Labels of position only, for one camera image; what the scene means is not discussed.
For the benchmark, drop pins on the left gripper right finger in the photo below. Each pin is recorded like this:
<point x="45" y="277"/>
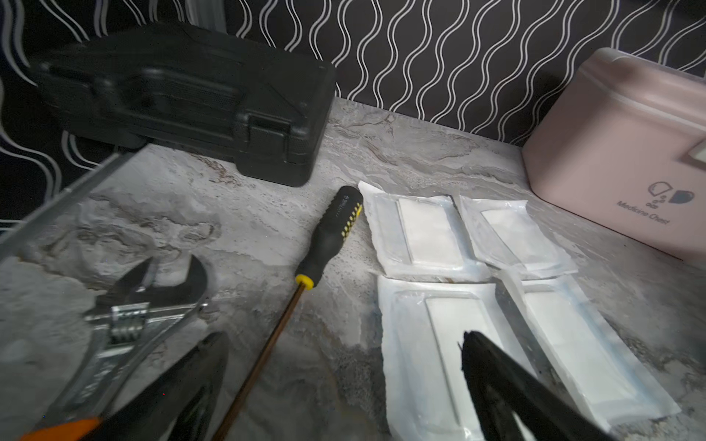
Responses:
<point x="504" y="395"/>

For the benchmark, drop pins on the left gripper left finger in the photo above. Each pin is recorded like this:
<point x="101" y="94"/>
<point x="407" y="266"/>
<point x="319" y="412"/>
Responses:
<point x="179" y="404"/>

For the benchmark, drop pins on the white gauze packet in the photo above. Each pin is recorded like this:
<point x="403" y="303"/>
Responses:
<point x="423" y="326"/>
<point x="420" y="237"/>
<point x="607" y="382"/>
<point x="504" y="235"/>

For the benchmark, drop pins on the pink first aid box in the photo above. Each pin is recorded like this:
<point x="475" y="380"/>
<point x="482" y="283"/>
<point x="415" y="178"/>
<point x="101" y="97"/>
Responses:
<point x="624" y="146"/>

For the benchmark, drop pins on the black yellow screwdriver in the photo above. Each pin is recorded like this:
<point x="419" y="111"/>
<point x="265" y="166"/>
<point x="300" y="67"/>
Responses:
<point x="327" y="240"/>

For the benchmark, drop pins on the black plastic tool case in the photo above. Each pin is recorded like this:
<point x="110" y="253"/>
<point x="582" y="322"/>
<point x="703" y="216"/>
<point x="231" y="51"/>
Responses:
<point x="205" y="92"/>

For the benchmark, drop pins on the orange handled adjustable wrench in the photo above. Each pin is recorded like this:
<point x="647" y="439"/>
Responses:
<point x="127" y="323"/>

